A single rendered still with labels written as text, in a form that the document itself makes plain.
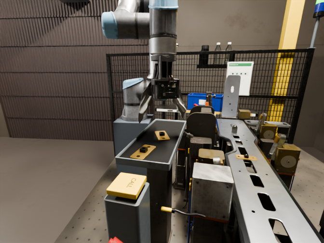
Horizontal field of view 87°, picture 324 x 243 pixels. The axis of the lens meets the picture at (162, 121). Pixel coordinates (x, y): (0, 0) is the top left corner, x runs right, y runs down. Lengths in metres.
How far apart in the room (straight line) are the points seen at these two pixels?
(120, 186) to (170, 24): 0.40
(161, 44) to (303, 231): 0.58
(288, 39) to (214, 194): 1.64
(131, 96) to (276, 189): 0.75
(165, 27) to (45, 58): 3.56
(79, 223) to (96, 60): 2.88
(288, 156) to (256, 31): 2.77
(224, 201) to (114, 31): 0.57
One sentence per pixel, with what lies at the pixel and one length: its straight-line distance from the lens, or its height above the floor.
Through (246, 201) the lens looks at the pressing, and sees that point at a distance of 0.61.
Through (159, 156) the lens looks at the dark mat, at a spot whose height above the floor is 1.16.
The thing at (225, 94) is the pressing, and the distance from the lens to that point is 1.51.
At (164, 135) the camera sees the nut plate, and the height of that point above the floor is 1.16.
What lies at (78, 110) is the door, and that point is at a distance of 3.75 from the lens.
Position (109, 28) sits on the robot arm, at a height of 1.49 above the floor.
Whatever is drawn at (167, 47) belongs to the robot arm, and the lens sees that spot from 0.49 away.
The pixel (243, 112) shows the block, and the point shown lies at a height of 1.05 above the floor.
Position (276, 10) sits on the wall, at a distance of 3.65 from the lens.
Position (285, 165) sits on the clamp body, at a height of 0.97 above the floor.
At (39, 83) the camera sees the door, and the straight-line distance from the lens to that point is 4.09.
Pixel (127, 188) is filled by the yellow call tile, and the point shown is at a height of 1.16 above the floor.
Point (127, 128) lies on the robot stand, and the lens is 0.97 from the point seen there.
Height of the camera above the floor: 1.37
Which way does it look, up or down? 16 degrees down
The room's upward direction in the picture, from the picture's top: straight up
